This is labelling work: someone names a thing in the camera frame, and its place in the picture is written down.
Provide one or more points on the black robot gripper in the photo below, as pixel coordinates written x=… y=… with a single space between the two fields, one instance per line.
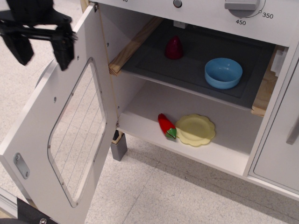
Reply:
x=37 y=19

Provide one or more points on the white oven door with window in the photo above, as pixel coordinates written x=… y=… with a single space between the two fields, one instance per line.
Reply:
x=57 y=147

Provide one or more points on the grey round oven button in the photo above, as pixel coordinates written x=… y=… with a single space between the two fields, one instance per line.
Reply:
x=177 y=3

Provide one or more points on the grey oven tray shelf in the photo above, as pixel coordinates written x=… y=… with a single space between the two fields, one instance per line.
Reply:
x=200 y=45

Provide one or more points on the grey cabinet leg cap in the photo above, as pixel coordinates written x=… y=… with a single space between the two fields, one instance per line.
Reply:
x=118 y=146

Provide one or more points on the red toy chili pepper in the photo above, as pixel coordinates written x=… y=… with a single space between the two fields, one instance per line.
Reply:
x=167 y=127

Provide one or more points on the yellow scalloped plate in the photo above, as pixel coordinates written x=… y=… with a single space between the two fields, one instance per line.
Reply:
x=195 y=130

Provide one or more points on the white toy kitchen cabinet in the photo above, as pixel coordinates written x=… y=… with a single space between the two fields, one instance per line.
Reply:
x=205 y=79

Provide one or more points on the blue plastic bowl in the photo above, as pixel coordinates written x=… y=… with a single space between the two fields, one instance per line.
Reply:
x=223 y=73

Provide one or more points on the grey temperature knob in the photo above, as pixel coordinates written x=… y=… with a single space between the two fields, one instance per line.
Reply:
x=241 y=8

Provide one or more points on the white right cabinet door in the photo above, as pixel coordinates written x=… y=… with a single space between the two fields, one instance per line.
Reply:
x=277 y=162

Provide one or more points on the light wooden corner post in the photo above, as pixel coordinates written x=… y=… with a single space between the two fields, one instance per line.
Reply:
x=84 y=4

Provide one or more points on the aluminium frame rail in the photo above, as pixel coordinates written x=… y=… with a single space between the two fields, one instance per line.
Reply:
x=8 y=204

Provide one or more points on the black base plate with screw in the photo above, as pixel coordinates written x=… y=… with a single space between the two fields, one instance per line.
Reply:
x=31 y=215

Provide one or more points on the grey right door handle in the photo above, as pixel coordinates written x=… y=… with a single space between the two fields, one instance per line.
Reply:
x=293 y=133

